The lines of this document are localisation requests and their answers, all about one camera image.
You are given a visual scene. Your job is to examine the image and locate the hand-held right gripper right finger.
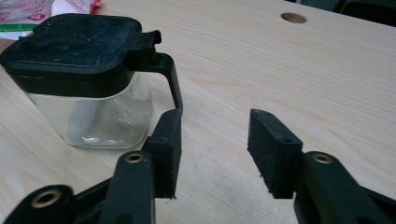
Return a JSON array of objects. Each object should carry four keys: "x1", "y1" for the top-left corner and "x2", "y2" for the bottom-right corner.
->
[{"x1": 247, "y1": 107, "x2": 304, "y2": 200}]

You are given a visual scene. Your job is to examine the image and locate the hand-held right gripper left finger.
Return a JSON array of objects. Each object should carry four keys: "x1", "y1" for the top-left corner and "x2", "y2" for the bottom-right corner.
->
[{"x1": 141, "y1": 108, "x2": 183, "y2": 200}]

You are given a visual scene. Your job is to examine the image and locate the pink and white plastic bag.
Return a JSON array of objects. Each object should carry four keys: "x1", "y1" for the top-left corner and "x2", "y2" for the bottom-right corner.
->
[{"x1": 0, "y1": 0, "x2": 103, "y2": 41}]

